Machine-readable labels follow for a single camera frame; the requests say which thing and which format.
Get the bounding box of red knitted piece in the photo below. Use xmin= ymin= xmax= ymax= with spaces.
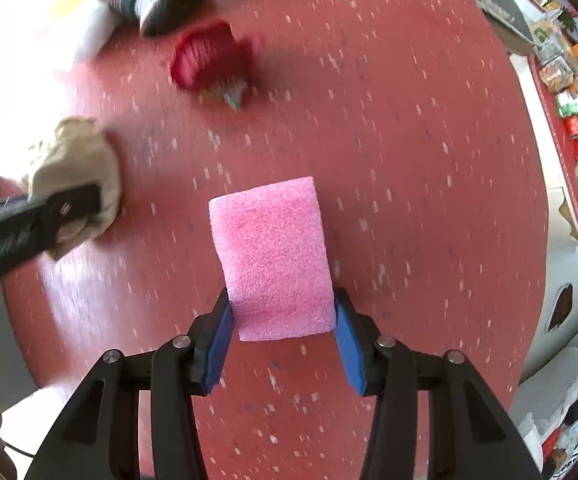
xmin=168 ymin=18 xmax=266 ymax=111

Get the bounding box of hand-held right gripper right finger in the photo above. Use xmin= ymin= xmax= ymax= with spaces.
xmin=333 ymin=288 xmax=542 ymax=480

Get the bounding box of beige cloth glove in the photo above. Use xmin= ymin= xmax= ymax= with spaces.
xmin=20 ymin=116 xmax=123 ymax=261

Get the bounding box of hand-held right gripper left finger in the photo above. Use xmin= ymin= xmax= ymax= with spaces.
xmin=24 ymin=287 xmax=235 ymax=480

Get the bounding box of black cable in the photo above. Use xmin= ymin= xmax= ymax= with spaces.
xmin=0 ymin=437 xmax=36 ymax=457

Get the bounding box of pink foam block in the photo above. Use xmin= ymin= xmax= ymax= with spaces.
xmin=208 ymin=176 xmax=338 ymax=343

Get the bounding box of dark grey board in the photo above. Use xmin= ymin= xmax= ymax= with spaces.
xmin=478 ymin=0 xmax=538 ymax=57

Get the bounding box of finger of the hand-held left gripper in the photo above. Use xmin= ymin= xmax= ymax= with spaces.
xmin=0 ymin=184 xmax=103 ymax=297

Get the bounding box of white cardboard box with hole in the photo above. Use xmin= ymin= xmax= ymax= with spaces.
xmin=508 ymin=54 xmax=578 ymax=382

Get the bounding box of red-topped side table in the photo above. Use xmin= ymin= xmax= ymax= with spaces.
xmin=528 ymin=50 xmax=578 ymax=247

